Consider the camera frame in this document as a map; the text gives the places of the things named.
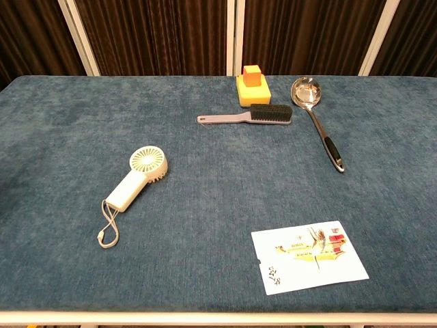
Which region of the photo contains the yellow sponge block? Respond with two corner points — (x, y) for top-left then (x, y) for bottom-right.
(236, 74), (272, 108)

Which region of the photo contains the white table edge rail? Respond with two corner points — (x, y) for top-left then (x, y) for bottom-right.
(0, 310), (437, 327)

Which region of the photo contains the blue table cloth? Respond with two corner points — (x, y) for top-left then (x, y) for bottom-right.
(0, 74), (437, 312)

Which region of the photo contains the white printed packet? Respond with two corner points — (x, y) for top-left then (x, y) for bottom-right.
(251, 220), (371, 297)

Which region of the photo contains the orange cube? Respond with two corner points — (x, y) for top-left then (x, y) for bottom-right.
(242, 65), (264, 87)

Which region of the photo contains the steel ladle with black grip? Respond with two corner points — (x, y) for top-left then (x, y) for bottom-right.
(290, 77), (346, 173)

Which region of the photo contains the grey brush with black bristles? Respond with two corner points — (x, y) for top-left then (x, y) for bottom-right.
(196, 104), (294, 126)

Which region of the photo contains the dark brown curtain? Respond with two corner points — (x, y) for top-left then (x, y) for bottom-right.
(0, 0), (437, 90)

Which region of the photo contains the white frame post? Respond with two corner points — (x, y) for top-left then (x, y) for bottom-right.
(57, 0), (101, 77)
(358, 0), (401, 77)
(226, 0), (246, 77)

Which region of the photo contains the white handheld fan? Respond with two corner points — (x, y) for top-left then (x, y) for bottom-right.
(97, 146), (169, 249)

